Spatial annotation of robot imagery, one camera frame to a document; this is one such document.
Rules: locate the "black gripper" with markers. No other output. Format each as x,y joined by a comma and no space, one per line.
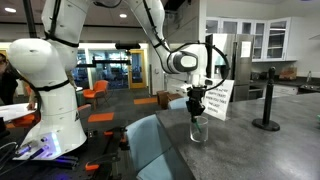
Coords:
196,100

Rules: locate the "clear plastic cup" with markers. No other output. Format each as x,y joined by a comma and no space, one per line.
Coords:
199,135

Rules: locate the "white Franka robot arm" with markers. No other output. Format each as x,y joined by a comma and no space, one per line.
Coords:
56,100

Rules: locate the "small light blue chair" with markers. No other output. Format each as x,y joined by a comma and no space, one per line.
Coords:
177,104

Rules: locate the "white printed paper sign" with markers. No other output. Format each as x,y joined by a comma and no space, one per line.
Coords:
218,100

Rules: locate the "brown wooden stool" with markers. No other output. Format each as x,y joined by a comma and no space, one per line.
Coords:
162,98

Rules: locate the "large light blue chair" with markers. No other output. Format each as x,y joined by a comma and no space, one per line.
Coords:
146,146

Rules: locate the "stainless steel refrigerator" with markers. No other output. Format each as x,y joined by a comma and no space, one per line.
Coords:
238,73

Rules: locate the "yellow framed door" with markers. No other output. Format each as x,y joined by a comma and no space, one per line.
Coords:
136,70

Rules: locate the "white paper on refrigerator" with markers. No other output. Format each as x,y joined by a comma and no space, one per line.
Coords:
246,49

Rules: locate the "white base cabinets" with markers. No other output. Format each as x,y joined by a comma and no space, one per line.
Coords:
285,90

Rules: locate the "brown basket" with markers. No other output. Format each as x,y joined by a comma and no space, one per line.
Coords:
288,74

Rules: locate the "orange lounge chair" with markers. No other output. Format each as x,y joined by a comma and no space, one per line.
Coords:
96,90

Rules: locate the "orange clamp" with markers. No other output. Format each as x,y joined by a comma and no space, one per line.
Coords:
91,166

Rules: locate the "clear bottle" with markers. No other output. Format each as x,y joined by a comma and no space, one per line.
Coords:
309,77

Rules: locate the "white round table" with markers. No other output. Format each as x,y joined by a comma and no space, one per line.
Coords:
15,110

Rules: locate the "person in dark clothes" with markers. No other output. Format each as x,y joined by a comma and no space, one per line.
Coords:
7,83

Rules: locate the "black vertical pole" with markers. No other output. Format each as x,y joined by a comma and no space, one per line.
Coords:
30,18

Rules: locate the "black post stand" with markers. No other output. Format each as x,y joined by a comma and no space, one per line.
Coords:
267,106

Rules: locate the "white glass-door wall cabinets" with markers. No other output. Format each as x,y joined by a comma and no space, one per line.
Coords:
276,38

